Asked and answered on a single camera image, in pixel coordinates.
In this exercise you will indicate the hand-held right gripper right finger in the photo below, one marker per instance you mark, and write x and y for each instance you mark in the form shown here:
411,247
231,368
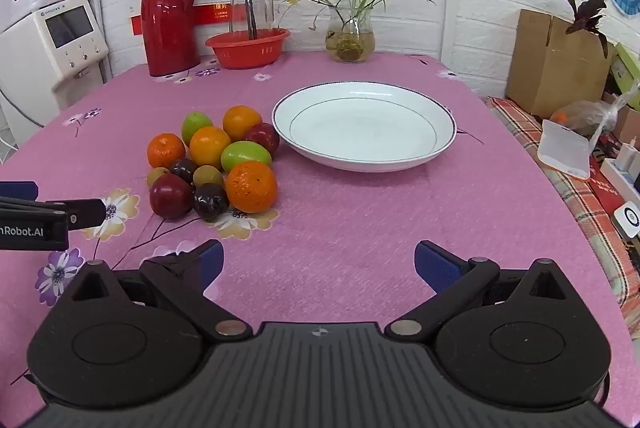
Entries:
436,264

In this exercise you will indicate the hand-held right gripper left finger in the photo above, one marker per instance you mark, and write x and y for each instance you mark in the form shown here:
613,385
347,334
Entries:
209,260

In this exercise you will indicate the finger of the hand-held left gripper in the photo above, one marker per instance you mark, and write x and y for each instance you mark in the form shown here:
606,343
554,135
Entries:
17,190
85,213

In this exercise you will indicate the dark purple plum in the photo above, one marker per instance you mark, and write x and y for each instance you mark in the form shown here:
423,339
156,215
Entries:
183,169
210,201

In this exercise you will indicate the red plum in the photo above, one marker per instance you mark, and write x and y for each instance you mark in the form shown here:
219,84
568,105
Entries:
171,195

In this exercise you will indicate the olive green kiwi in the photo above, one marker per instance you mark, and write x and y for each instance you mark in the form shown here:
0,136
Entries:
155,175
207,175

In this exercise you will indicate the small dimpled tangerine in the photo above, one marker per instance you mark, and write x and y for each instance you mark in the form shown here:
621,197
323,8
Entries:
166,150

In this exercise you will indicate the round green lime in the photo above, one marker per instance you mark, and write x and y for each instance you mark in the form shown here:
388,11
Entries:
195,126

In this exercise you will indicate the white porcelain plate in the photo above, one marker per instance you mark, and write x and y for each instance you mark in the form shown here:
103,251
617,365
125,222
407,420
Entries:
370,128

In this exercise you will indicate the large dimpled tangerine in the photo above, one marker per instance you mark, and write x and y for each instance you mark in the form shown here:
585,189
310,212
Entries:
251,186

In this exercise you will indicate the pink floral tablecloth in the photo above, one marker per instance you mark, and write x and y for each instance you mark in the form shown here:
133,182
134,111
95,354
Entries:
350,218

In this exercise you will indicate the oval green mango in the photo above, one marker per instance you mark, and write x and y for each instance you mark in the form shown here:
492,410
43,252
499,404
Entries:
245,156

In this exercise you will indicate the smooth orange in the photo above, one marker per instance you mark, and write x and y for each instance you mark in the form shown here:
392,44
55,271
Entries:
242,122
209,146

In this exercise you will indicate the white water dispenser with screen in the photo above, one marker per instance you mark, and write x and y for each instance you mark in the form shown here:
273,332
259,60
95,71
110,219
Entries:
50,73

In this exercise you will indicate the red apple on table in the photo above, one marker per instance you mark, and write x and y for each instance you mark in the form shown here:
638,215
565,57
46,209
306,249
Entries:
265,137

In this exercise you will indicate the plaid blanket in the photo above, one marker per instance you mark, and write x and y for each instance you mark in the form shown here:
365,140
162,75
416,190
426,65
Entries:
580,203

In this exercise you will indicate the white plastic container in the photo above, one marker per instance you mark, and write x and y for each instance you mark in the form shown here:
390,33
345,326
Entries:
565,149

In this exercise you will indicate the white round device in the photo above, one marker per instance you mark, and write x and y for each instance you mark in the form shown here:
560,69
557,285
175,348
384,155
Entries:
627,218

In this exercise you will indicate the white power strip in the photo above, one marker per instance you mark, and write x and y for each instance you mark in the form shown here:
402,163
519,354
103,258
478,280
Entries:
612,174

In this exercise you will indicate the red plastic basin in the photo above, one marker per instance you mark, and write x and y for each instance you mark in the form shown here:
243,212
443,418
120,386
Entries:
245,54

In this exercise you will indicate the clear plastic bag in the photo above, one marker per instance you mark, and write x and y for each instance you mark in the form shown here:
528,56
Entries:
585,116

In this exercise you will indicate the red thermos jug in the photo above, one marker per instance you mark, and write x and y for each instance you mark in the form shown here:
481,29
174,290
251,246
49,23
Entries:
167,18

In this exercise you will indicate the white charger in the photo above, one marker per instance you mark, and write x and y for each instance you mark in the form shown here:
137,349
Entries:
625,156

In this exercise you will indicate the cardboard box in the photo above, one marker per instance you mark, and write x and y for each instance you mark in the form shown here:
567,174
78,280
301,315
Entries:
545,68

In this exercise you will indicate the glass vase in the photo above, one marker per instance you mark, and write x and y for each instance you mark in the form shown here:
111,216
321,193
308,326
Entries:
350,44

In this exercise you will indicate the black stirring stick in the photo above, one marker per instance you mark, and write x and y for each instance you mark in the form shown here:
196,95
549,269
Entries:
248,8

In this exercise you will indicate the green box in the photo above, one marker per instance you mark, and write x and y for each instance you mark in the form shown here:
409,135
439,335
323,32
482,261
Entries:
625,68

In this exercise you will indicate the purple leaf plant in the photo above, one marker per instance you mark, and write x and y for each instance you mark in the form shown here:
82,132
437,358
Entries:
590,11

